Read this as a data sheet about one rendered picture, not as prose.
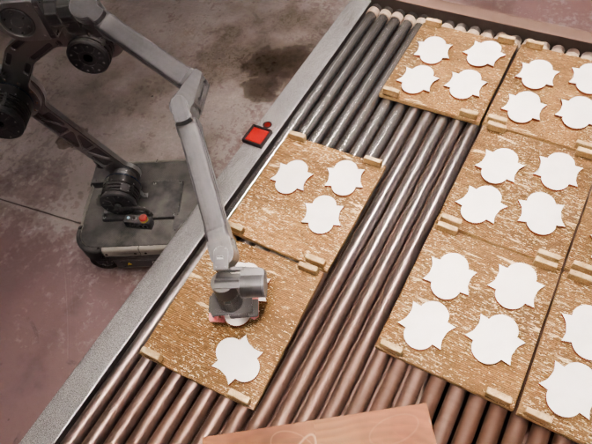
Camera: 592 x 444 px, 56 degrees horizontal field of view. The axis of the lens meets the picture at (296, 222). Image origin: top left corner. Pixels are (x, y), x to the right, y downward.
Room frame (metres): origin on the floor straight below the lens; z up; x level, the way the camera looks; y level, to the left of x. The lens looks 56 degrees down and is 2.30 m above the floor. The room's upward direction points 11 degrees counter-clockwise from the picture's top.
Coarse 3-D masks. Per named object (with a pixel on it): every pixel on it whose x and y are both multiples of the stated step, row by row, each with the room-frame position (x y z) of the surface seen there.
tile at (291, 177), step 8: (296, 160) 1.15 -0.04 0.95; (280, 168) 1.13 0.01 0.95; (288, 168) 1.13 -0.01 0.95; (296, 168) 1.12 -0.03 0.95; (304, 168) 1.11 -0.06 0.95; (280, 176) 1.10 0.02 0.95; (288, 176) 1.10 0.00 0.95; (296, 176) 1.09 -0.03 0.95; (304, 176) 1.08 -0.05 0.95; (312, 176) 1.08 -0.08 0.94; (280, 184) 1.07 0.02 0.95; (288, 184) 1.06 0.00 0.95; (296, 184) 1.06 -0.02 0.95; (304, 184) 1.06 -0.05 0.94; (280, 192) 1.04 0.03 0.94; (288, 192) 1.03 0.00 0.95
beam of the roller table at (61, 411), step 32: (352, 0) 1.95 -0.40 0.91; (352, 32) 1.78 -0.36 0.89; (320, 64) 1.61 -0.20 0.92; (288, 96) 1.48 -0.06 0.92; (256, 160) 1.21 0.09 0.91; (224, 192) 1.11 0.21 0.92; (192, 224) 1.01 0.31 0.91; (160, 256) 0.92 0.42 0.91; (192, 256) 0.91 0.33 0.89; (160, 288) 0.81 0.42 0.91; (128, 320) 0.73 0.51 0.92; (96, 352) 0.65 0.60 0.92; (64, 384) 0.58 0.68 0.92; (96, 384) 0.56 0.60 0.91; (64, 416) 0.49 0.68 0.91
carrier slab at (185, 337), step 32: (256, 256) 0.84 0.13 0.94; (192, 288) 0.78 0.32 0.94; (288, 288) 0.72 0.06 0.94; (160, 320) 0.70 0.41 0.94; (192, 320) 0.68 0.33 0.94; (256, 320) 0.64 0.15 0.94; (288, 320) 0.62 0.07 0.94; (160, 352) 0.60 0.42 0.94; (192, 352) 0.59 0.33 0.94; (224, 384) 0.49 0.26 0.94; (256, 384) 0.47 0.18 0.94
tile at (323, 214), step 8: (320, 200) 0.98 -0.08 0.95; (328, 200) 0.98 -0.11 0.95; (312, 208) 0.96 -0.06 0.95; (320, 208) 0.95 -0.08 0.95; (328, 208) 0.95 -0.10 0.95; (336, 208) 0.94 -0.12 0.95; (312, 216) 0.93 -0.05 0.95; (320, 216) 0.92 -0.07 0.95; (328, 216) 0.92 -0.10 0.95; (336, 216) 0.91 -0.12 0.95; (312, 224) 0.90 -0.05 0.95; (320, 224) 0.90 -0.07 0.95; (328, 224) 0.89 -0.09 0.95; (336, 224) 0.89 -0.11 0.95; (312, 232) 0.88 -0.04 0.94; (320, 232) 0.87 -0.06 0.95; (328, 232) 0.87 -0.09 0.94
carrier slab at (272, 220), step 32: (288, 160) 1.17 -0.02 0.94; (320, 160) 1.14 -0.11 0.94; (352, 160) 1.11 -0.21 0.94; (256, 192) 1.07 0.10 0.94; (320, 192) 1.02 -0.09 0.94; (256, 224) 0.95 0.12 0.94; (288, 224) 0.93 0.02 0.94; (352, 224) 0.88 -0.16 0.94; (288, 256) 0.82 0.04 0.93; (320, 256) 0.80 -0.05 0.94
